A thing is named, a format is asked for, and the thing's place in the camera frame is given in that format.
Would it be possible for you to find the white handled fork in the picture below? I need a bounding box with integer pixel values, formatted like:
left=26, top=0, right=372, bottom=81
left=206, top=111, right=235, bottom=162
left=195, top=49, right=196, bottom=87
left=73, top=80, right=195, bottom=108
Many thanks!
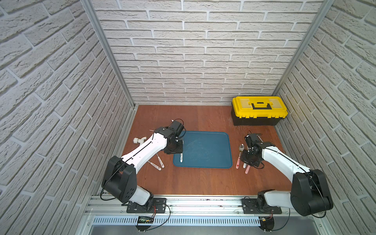
left=156, top=153, right=165, bottom=168

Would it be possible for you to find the white pipe fitting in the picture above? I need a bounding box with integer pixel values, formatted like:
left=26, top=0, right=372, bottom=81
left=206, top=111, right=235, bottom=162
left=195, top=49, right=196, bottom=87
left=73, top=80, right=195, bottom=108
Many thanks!
left=133, top=137, right=147, bottom=145

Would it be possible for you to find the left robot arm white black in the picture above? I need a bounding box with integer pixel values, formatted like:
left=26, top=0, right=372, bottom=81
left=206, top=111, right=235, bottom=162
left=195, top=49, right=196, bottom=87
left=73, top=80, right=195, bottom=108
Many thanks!
left=101, top=119, right=186, bottom=207

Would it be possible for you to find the left controller board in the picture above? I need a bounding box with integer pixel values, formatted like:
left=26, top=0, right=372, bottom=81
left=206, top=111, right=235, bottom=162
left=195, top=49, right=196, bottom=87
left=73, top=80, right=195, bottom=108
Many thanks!
left=136, top=216, right=154, bottom=231

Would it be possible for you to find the controller board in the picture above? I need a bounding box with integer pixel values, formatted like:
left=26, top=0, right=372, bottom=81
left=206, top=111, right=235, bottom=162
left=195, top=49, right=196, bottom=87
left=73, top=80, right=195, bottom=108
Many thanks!
left=259, top=217, right=275, bottom=232
left=136, top=216, right=154, bottom=231

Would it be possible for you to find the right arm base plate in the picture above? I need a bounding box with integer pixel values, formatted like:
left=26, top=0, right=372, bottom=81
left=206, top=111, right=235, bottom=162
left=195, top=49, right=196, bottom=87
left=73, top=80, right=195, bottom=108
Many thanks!
left=241, top=197, right=282, bottom=214

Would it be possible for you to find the right controller board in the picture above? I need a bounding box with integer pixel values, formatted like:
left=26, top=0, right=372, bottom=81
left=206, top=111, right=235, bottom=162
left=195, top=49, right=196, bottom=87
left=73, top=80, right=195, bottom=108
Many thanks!
left=259, top=217, right=275, bottom=232

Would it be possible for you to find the teal plastic tray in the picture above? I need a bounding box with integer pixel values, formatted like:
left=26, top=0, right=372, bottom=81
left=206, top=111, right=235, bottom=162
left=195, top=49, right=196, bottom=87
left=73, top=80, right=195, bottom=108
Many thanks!
left=173, top=131, right=233, bottom=169

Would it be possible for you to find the aluminium front rail frame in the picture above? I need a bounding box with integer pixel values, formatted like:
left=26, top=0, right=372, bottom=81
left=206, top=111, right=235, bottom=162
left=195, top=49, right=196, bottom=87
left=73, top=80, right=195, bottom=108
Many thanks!
left=76, top=195, right=334, bottom=235

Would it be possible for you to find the yellow black toolbox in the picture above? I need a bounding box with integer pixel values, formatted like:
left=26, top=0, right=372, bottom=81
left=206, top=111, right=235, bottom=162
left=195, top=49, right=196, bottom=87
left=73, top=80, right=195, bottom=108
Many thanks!
left=231, top=97, right=288, bottom=126

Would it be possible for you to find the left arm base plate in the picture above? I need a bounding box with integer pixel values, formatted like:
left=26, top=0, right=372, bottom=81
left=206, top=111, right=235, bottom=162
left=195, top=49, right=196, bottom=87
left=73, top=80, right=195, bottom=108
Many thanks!
left=126, top=197, right=167, bottom=214

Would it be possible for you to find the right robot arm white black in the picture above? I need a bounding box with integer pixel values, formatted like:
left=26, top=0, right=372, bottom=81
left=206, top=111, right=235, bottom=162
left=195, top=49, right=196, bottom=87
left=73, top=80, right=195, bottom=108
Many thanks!
left=240, top=134, right=334, bottom=216

